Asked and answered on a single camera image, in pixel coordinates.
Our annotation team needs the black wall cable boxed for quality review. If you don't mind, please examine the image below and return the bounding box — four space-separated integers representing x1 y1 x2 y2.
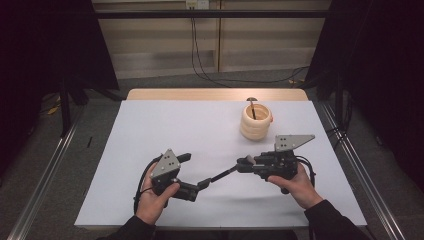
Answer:
190 17 234 89
193 17 311 85

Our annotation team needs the small yellow object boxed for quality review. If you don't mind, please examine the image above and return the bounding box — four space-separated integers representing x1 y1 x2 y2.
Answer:
46 103 62 116

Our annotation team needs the black curtain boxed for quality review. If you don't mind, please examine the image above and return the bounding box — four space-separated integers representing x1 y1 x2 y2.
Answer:
0 0 120 174
304 0 424 191

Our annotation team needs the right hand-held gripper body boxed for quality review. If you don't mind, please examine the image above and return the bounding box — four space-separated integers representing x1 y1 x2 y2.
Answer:
252 134 316 195

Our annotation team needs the black metal stand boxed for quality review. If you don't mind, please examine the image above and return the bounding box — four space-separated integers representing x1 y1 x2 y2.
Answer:
58 78 73 138
334 71 345 129

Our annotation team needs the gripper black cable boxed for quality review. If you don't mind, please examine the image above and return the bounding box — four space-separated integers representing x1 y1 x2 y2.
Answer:
294 155 318 188
133 156 164 215

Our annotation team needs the white table sheet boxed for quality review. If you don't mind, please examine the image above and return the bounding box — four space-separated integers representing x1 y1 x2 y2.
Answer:
73 99 368 229

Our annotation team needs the black horizontal bar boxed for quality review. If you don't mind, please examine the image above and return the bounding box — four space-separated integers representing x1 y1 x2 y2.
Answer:
94 9 329 20

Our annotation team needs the person's left hand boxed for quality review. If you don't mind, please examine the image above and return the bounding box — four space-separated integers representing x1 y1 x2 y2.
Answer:
134 181 181 226

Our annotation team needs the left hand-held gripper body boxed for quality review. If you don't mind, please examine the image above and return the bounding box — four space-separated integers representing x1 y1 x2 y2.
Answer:
149 148 200 208

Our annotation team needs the beige ribbed holder cup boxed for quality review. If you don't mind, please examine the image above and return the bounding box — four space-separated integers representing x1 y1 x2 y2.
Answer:
239 103 275 142

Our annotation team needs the black makeup brush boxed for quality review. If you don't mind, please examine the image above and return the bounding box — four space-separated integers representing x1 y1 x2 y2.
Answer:
199 165 243 189

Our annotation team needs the white wall socket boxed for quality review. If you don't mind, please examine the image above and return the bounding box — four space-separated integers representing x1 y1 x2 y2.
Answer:
185 0 210 10

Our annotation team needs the person's right hand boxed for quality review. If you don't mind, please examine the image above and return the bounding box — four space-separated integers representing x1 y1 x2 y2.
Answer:
267 163 324 210

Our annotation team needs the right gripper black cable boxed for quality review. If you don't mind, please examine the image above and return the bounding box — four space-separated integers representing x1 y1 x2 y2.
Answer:
294 155 318 188

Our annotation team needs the aluminium rail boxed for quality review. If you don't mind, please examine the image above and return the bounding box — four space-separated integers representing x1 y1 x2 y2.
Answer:
321 103 406 240
6 109 84 240

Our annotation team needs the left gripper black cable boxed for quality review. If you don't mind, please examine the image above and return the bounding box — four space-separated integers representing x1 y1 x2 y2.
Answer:
133 156 164 215

